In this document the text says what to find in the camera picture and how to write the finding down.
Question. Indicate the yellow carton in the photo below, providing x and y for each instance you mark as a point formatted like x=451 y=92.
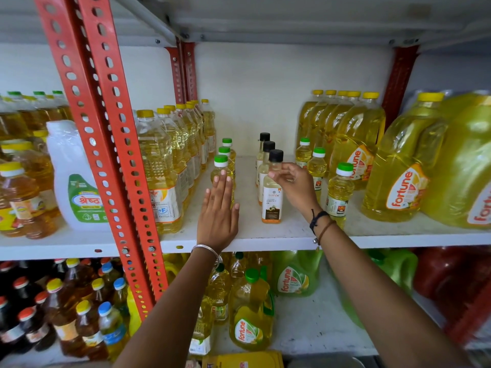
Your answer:
x=245 y=360

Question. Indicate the person's left thumb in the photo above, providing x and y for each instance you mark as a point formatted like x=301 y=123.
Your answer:
x=235 y=212

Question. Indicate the person's left forearm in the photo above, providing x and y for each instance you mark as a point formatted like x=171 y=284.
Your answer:
x=172 y=318

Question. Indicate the red slotted steel upright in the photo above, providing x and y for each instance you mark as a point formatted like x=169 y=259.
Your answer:
x=190 y=70
x=175 y=72
x=397 y=84
x=122 y=130
x=82 y=130

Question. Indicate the white-labelled oil bottle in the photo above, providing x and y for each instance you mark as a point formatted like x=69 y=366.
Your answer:
x=201 y=333

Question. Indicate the white metal shelf board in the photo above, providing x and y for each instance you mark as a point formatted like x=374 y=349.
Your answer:
x=253 y=229
x=318 y=321
x=57 y=245

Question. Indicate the green oil jug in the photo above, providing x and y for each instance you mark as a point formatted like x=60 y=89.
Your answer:
x=295 y=277
x=395 y=268

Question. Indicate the black-capped clear oil bottle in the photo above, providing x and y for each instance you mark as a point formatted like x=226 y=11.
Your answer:
x=272 y=203
x=263 y=172
x=261 y=149

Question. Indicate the yellow-capped amber oil bottle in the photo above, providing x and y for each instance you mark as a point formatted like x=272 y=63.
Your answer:
x=99 y=293
x=75 y=277
x=90 y=333
x=63 y=318

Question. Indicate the row of tall yellow-capped bottles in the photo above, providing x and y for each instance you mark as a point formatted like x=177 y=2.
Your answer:
x=161 y=168

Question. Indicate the group of red-capped dark bottles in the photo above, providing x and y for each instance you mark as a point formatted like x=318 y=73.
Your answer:
x=23 y=318

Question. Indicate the blue-capped oil bottle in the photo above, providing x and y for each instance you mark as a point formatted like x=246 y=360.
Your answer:
x=121 y=298
x=112 y=333
x=108 y=274

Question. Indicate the group of amber oil bottles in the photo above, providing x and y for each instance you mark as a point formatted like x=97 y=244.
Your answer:
x=27 y=195

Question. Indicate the medium green-capped oil bottle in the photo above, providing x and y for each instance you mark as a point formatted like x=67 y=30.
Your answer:
x=238 y=266
x=218 y=295

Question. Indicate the grey metal shelf board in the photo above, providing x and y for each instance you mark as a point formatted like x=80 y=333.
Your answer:
x=307 y=19

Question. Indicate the huge yellow oil jug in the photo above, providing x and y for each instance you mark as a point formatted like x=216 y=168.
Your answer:
x=460 y=160

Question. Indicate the large yellow-capped oil jug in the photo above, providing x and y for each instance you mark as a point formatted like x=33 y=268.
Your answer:
x=399 y=168

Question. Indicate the person's right fingers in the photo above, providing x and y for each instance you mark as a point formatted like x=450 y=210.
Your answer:
x=280 y=172

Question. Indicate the person's left little finger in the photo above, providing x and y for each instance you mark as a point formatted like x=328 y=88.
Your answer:
x=206 y=199

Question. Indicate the person's right hand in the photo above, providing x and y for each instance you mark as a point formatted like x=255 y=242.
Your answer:
x=299 y=189

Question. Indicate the red oil containers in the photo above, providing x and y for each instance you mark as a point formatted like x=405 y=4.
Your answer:
x=448 y=279

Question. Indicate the white jug with green label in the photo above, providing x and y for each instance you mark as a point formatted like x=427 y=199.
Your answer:
x=73 y=180

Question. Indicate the person's left hand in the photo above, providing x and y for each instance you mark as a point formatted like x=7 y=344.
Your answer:
x=216 y=222

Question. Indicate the row of green-capped pale bottles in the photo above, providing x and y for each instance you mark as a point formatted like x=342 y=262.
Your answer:
x=34 y=109

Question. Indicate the small green-capped oil bottle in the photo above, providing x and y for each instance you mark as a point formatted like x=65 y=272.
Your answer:
x=221 y=161
x=303 y=151
x=317 y=168
x=225 y=150
x=228 y=143
x=339 y=191

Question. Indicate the person's left middle finger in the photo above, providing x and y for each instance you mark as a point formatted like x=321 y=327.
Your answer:
x=223 y=189

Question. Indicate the silver bangle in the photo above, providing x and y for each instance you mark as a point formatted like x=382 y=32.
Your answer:
x=209 y=248

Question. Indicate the person's right forearm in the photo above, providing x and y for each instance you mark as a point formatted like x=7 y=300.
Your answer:
x=376 y=298

